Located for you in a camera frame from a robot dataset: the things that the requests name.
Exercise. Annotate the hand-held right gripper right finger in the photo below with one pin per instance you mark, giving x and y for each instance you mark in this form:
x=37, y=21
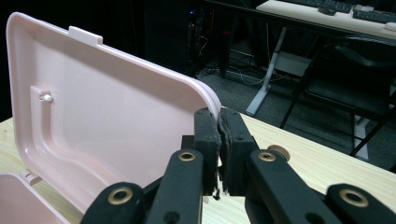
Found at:
x=236, y=146

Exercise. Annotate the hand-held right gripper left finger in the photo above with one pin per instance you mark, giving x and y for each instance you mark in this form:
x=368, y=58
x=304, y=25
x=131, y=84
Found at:
x=206, y=146

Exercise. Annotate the dark computer tower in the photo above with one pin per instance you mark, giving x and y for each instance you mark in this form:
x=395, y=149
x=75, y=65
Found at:
x=168, y=34

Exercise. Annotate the black chair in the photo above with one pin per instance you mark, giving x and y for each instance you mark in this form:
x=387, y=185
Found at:
x=351, y=87

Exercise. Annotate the white desk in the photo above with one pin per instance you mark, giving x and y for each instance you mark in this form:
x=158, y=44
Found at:
x=311, y=18

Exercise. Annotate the black computer mouse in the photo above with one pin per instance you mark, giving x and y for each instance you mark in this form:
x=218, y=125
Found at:
x=326, y=11

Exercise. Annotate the black keyboard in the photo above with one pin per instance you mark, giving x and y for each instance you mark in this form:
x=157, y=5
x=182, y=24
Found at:
x=373, y=16
x=323, y=3

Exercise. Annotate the black horizontal frame bar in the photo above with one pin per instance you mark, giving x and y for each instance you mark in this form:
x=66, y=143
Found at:
x=280, y=17

